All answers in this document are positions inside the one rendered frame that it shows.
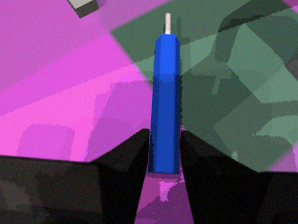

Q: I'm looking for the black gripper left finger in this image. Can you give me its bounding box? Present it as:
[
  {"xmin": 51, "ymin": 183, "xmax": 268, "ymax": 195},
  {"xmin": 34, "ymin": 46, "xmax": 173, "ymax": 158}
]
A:
[{"xmin": 0, "ymin": 128, "xmax": 150, "ymax": 224}]

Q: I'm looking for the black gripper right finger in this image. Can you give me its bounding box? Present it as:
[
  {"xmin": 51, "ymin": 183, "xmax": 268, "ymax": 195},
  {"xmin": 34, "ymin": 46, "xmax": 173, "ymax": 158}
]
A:
[{"xmin": 180, "ymin": 130, "xmax": 298, "ymax": 224}]

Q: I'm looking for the blue stylus with white tip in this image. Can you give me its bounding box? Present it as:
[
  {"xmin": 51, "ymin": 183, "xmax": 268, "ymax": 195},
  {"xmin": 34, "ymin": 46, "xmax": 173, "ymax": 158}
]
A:
[{"xmin": 148, "ymin": 13, "xmax": 180, "ymax": 174}]

